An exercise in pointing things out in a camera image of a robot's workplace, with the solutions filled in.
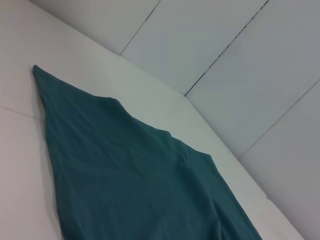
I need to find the teal t-shirt with beige print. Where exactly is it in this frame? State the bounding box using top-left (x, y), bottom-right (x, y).
top-left (32, 64), bottom-right (227, 240)

